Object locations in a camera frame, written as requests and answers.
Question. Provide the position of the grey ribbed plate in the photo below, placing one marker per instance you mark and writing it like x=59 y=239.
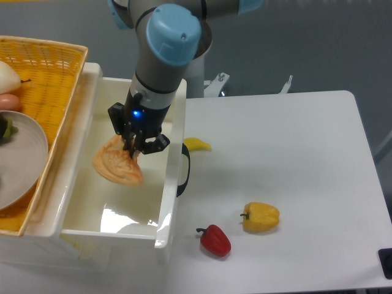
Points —
x=23 y=157

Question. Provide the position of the white pear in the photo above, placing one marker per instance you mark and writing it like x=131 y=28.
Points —
x=9 y=79

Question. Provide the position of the yellow wicker basket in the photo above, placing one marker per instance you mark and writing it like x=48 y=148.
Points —
x=54 y=69

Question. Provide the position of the red bell pepper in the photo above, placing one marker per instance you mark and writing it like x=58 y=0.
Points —
x=214 y=240

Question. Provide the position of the white open upper drawer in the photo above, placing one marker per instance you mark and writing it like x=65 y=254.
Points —
x=140 y=219

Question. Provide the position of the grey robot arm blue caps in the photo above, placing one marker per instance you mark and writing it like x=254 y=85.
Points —
x=169 y=35

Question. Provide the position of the black device at table edge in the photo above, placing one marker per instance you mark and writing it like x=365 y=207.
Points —
x=385 y=257

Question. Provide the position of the dark purple eggplant green stem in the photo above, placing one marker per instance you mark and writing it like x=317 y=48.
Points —
x=7 y=129

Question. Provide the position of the triangle toasted bread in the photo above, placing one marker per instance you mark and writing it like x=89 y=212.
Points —
x=114 y=164

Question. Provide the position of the yellow banana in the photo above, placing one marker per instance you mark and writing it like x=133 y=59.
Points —
x=196 y=144

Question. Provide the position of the white table bracket left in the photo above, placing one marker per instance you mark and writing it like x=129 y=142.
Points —
x=216 y=87

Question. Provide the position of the white table bracket right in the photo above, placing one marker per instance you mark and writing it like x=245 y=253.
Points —
x=286 y=87

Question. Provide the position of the black drawer handle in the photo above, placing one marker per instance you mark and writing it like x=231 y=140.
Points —
x=185 y=170

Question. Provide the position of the white table bracket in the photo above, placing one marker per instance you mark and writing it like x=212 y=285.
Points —
x=216 y=87
x=286 y=87

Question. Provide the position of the white drawer cabinet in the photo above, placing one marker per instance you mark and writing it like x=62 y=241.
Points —
x=44 y=243

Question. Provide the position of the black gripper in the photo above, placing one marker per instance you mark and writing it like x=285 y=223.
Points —
x=135 y=123

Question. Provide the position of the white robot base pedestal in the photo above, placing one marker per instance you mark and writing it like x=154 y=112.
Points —
x=195 y=73

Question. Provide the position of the yellow bell pepper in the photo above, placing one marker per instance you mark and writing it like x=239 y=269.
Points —
x=260 y=217

